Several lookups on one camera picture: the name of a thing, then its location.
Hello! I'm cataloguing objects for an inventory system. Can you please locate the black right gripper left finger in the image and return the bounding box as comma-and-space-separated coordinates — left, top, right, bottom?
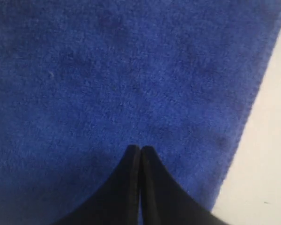
55, 145, 141, 225

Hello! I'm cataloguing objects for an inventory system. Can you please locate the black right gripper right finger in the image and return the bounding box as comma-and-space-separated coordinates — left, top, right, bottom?
139, 146, 226, 225

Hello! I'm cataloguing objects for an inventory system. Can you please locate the blue towel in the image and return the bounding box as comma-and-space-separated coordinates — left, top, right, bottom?
0, 0, 281, 225

